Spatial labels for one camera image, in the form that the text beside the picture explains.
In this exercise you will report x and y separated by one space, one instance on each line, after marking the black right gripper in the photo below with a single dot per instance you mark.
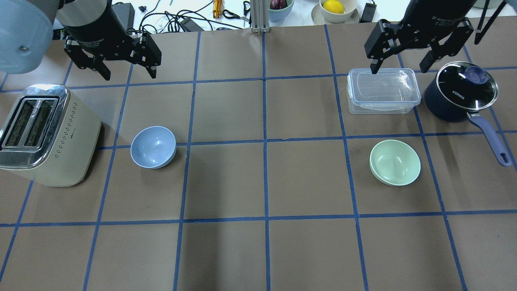
433 16

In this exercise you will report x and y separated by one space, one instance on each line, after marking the black power adapter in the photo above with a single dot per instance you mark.
125 13

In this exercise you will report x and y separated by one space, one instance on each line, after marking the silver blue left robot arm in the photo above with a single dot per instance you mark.
26 29

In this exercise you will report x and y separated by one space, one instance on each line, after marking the cream silver toaster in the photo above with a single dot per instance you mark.
49 136

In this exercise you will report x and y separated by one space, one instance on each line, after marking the bowl with lemon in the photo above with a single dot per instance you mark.
335 11

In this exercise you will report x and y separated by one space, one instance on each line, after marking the aluminium frame post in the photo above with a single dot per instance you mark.
259 12

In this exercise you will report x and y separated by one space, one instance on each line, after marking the blue bowl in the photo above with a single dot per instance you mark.
153 147

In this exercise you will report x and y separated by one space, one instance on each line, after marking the dark blue pot with lid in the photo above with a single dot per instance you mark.
458 93

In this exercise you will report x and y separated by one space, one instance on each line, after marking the bowl with purple fruit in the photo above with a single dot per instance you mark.
278 10

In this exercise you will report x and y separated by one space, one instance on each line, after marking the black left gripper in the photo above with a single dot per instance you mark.
89 22

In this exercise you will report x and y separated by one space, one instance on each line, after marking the green bowl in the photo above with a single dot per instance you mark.
394 163

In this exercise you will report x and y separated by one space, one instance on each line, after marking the clear plastic container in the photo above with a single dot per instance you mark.
389 91

